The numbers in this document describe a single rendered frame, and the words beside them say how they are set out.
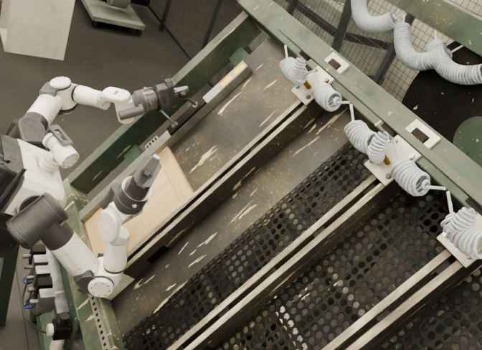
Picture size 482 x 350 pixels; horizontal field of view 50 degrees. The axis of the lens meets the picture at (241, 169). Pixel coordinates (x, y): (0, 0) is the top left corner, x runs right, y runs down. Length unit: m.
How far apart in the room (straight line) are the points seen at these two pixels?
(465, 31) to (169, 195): 1.22
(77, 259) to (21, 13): 4.27
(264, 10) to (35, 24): 3.86
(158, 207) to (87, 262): 0.45
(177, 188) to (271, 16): 0.77
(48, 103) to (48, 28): 3.75
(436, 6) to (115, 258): 1.45
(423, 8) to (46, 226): 1.55
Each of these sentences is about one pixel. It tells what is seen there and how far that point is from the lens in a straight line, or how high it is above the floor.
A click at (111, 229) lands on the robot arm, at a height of 1.37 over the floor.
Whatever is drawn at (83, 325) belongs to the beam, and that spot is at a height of 0.82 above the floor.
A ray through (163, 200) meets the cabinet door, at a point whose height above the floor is 1.20.
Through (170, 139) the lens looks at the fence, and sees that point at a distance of 2.13.
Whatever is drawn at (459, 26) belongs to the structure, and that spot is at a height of 2.15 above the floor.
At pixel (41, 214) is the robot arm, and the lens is 1.57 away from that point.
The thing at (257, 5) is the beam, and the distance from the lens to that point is 2.21.
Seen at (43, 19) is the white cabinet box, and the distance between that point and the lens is 5.73.
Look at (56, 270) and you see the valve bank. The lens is 2.28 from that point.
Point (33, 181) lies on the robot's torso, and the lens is 1.67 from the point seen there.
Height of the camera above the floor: 2.35
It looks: 29 degrees down
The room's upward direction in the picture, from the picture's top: 23 degrees clockwise
